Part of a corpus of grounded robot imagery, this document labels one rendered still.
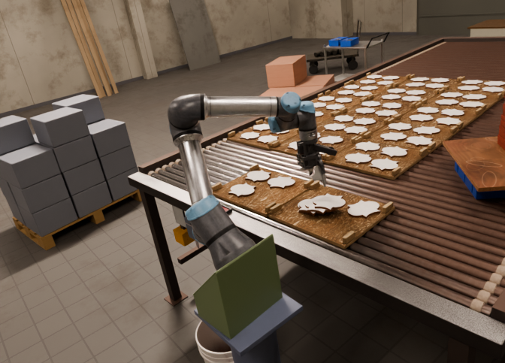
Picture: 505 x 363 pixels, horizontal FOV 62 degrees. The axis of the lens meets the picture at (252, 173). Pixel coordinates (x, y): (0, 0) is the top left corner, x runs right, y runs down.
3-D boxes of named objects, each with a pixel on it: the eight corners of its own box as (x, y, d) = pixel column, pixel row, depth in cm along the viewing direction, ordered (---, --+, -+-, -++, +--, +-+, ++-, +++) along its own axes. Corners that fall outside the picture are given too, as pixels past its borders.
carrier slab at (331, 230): (344, 249, 158) (344, 246, 157) (268, 217, 187) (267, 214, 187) (395, 210, 178) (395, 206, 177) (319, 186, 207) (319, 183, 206)
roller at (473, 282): (500, 306, 129) (502, 293, 127) (160, 173, 265) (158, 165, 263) (506, 297, 132) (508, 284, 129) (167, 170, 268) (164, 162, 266)
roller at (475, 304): (488, 325, 123) (489, 313, 121) (146, 179, 259) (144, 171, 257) (494, 315, 126) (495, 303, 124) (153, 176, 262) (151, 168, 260)
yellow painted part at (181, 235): (184, 246, 231) (175, 209, 221) (175, 241, 237) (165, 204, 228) (196, 240, 236) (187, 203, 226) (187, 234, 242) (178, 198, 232)
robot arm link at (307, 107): (290, 103, 172) (309, 98, 174) (294, 128, 176) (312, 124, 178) (297, 107, 165) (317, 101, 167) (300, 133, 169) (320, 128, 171)
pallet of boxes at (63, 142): (112, 184, 487) (83, 93, 443) (147, 198, 440) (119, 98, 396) (16, 228, 420) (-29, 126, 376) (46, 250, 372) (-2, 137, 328)
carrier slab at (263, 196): (266, 217, 188) (266, 214, 187) (210, 195, 216) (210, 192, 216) (316, 186, 208) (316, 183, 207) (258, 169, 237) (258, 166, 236)
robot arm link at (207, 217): (204, 241, 131) (180, 207, 134) (204, 248, 144) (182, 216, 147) (236, 219, 134) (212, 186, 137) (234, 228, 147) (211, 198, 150)
